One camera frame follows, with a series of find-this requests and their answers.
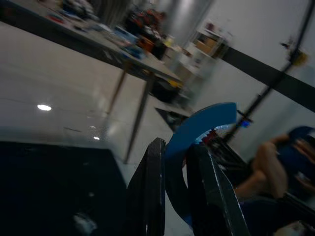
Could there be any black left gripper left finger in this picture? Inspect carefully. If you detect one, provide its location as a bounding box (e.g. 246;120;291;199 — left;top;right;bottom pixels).
126;137;166;236

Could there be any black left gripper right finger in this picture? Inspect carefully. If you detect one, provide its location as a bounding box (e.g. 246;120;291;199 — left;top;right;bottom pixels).
186;144;251;236

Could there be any blue curved trash piece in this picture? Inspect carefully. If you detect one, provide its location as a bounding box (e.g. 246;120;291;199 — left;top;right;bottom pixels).
164;102;238;226

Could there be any seated person in blue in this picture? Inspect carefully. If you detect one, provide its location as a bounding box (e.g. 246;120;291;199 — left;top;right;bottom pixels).
233;125;315;236

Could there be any black box under table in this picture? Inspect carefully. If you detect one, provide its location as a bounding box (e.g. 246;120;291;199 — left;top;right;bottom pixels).
150;79;182;103

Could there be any black tripod stand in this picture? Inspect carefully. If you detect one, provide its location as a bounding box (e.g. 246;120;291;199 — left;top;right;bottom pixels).
206;0;315;173

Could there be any white shelving unit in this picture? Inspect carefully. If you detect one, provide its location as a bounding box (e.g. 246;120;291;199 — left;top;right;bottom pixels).
172;26;231;82

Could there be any long cluttered work table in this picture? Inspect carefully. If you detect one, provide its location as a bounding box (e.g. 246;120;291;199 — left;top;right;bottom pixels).
0;0;184;164

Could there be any orange and black tool case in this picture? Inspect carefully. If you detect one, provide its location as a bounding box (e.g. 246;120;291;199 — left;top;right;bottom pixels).
125;9;168;59

